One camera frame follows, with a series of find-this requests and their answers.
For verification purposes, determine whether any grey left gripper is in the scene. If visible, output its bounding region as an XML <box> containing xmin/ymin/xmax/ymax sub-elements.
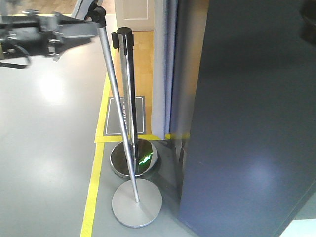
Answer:
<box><xmin>0</xmin><ymin>12</ymin><xmax>99</xmax><ymax>69</ymax></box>

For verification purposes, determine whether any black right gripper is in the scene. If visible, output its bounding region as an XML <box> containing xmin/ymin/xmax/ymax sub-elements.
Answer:
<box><xmin>300</xmin><ymin>0</ymin><xmax>316</xmax><ymax>44</ymax></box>

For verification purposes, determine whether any refrigerator door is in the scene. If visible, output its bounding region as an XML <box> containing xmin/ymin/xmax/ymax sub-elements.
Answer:
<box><xmin>179</xmin><ymin>0</ymin><xmax>316</xmax><ymax>237</ymax></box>

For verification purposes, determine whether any grey curtain beside fridge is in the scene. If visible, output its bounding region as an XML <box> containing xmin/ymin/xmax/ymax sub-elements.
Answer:
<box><xmin>151</xmin><ymin>0</ymin><xmax>178</xmax><ymax>139</ymax></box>

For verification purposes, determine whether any white panelled door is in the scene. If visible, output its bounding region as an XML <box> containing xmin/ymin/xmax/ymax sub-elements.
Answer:
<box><xmin>115</xmin><ymin>0</ymin><xmax>154</xmax><ymax>31</ymax></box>

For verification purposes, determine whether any grey floor sign sticker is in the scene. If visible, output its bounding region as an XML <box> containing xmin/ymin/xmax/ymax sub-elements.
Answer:
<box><xmin>103</xmin><ymin>96</ymin><xmax>147</xmax><ymax>136</ymax></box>

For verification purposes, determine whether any silver sign stand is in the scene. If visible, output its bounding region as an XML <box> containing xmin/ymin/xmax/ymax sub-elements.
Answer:
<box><xmin>72</xmin><ymin>0</ymin><xmax>162</xmax><ymax>228</ymax></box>

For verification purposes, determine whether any chrome stanchion post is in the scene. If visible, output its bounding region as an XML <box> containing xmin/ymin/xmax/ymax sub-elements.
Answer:
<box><xmin>112</xmin><ymin>27</ymin><xmax>158</xmax><ymax>178</ymax></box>

